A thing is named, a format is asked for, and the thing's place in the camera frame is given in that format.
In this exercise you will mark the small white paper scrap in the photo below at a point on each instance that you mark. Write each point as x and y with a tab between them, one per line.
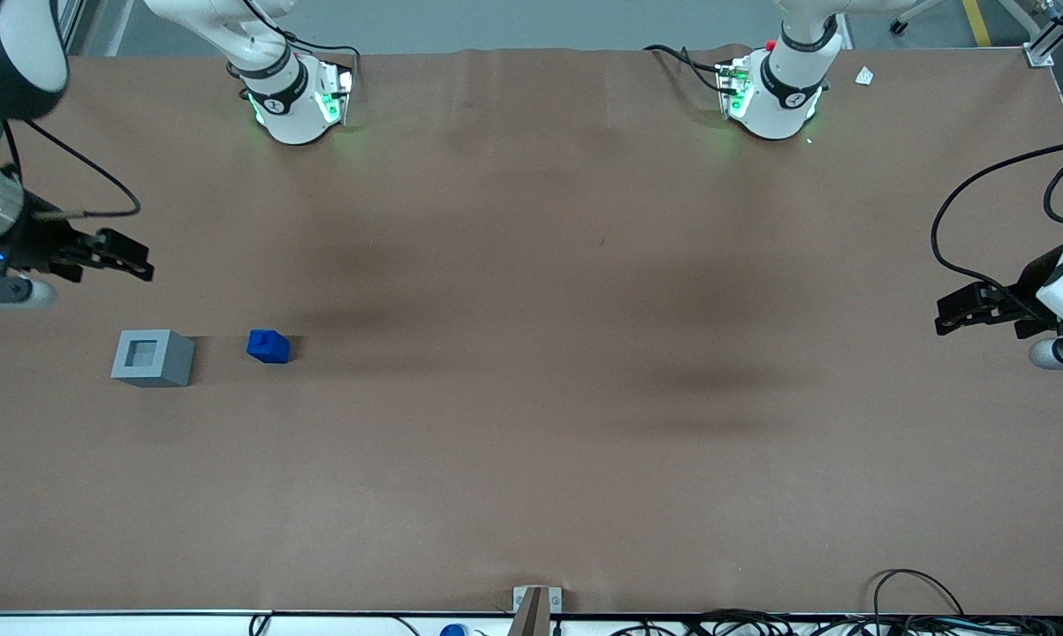
865	76

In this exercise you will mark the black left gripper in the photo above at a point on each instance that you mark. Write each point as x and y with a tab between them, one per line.
1023	299

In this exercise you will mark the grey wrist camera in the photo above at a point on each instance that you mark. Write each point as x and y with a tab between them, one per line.
1061	353
14	292

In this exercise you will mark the aluminium frame profile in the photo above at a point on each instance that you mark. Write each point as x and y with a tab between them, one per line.
72	22
1037	53

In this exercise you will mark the stand leg with caster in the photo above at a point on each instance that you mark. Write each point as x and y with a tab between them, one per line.
915	11

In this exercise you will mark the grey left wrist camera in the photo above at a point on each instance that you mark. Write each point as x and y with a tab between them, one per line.
1061	353

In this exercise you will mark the paper table cover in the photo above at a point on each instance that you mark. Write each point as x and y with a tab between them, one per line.
531	397

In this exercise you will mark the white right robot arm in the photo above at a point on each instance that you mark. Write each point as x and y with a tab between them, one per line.
292	106

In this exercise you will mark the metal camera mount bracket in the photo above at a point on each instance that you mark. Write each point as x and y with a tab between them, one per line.
531	609

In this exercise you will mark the gray cube base with hole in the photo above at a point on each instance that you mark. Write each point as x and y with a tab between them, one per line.
153	358

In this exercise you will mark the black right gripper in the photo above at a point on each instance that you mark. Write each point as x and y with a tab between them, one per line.
39	246

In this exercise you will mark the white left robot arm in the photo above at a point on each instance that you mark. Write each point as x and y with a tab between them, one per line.
778	97

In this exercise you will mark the blue plastic part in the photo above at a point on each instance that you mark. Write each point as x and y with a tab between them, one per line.
269	347

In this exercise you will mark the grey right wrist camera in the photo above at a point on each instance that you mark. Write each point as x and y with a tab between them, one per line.
14	292

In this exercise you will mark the blue round cap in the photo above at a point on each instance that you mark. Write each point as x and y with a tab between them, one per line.
453	631

